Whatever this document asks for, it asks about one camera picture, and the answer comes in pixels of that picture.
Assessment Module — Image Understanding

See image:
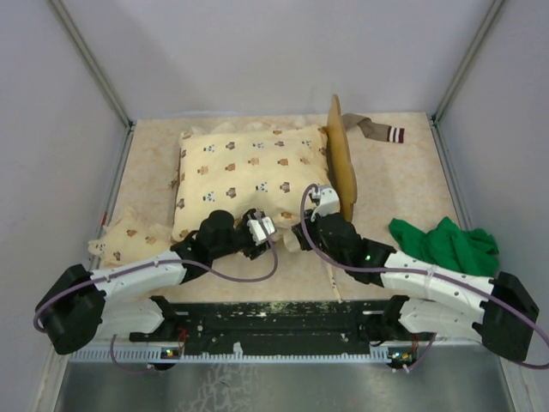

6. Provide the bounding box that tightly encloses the wooden pet bed frame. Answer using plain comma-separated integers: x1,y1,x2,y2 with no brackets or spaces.
173,96,357,237

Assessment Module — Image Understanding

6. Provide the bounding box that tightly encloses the cream animal print cushion cover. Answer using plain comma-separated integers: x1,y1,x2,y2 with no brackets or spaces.
166,119,344,304

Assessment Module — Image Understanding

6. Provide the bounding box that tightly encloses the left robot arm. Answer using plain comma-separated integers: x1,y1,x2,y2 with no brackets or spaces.
33,209,276,354

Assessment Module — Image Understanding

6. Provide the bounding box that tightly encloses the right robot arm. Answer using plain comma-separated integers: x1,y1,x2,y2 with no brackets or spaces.
292,211,539,364

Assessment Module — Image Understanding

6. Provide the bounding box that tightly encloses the small cream animal pillow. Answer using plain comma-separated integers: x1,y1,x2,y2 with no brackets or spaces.
87,207,172,267

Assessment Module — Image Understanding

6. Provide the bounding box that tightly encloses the brown striped sock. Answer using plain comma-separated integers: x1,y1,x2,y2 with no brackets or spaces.
341,113,405,144

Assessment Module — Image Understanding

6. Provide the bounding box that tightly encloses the green cloth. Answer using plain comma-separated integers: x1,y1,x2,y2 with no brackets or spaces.
389,217,499,277

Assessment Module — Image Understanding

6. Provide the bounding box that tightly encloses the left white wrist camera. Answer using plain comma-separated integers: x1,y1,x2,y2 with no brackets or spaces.
246,216,276,245

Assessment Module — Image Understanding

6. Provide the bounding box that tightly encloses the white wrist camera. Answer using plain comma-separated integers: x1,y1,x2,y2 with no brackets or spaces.
246,216,276,245
309,185,340,221

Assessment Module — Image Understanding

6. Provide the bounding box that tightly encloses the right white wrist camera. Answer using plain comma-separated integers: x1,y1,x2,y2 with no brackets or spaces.
309,185,340,221

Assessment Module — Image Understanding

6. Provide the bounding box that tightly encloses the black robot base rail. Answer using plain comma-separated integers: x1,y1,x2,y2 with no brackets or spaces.
68,295,516,370

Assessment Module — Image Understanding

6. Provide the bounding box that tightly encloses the right aluminium frame post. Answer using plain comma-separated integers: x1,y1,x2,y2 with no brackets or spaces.
431,0,507,127

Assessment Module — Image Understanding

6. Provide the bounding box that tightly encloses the aluminium frame post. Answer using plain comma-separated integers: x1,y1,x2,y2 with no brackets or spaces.
431,0,507,127
46,0,133,129

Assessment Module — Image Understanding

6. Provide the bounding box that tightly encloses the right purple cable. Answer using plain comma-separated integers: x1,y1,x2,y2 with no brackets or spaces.
299,183,549,374

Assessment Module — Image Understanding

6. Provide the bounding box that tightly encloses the left aluminium frame post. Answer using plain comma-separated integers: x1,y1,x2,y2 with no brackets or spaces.
46,0,133,129

